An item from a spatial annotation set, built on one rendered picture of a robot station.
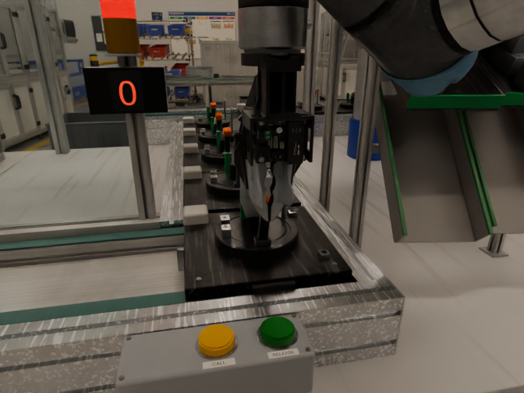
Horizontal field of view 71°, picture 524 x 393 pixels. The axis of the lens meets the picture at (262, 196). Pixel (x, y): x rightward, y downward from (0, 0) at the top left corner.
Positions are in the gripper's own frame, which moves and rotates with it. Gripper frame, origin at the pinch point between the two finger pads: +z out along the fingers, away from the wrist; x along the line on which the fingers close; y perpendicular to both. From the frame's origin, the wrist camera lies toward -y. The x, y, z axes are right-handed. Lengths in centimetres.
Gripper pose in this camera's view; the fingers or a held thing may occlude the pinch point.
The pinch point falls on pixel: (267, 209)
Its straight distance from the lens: 50.5
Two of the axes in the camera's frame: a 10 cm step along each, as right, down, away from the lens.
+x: 9.8, -0.7, 1.8
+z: 0.0, 9.3, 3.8
